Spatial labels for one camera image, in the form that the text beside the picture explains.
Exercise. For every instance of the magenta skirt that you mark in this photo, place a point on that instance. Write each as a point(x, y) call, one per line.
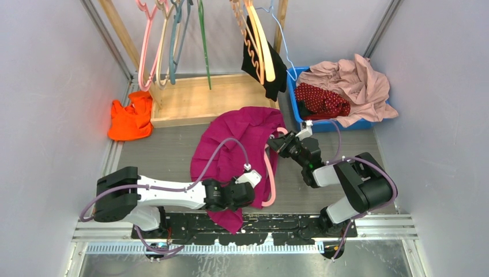
point(234, 139)

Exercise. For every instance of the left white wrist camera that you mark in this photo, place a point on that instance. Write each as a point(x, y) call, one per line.
point(251, 177)

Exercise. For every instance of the orange garment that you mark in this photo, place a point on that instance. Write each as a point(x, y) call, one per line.
point(132, 122)

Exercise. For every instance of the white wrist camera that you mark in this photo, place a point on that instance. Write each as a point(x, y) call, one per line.
point(305, 130)
point(251, 177)

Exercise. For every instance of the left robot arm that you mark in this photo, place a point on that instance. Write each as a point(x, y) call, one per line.
point(127, 196)

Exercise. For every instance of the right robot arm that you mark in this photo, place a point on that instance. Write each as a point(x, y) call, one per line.
point(365, 184)

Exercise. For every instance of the light blue hanger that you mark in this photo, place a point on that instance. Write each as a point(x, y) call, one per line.
point(278, 11)

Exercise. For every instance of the pink garment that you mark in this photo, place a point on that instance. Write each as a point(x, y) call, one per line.
point(355, 80)

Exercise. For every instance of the blue plastic bin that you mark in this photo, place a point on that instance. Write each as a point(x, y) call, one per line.
point(361, 124)

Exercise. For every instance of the light wooden hanger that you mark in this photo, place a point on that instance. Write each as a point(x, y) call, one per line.
point(265, 49)

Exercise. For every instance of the red dotted garment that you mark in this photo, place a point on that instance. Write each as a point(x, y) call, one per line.
point(315, 103)

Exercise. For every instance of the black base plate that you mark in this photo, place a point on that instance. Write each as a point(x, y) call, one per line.
point(284, 229)

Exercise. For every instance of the cream hanger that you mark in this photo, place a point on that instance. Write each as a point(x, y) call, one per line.
point(167, 9)

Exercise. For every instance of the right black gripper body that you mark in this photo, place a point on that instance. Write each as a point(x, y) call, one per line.
point(292, 147)

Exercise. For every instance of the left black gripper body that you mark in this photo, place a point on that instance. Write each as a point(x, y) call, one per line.
point(233, 208)

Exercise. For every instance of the aluminium rail frame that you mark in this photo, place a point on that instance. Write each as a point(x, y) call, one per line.
point(117, 239)

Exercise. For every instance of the teal blue hanger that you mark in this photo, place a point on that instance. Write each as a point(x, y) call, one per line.
point(177, 39)

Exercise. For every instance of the green hanger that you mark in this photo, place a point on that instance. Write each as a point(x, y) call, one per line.
point(201, 15)

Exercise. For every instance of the wooden hanger rack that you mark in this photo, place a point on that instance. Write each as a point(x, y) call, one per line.
point(188, 102)

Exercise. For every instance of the pink plastic hanger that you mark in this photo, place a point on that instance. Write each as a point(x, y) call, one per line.
point(150, 14)

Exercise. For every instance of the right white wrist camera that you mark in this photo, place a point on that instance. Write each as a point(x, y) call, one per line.
point(305, 130)

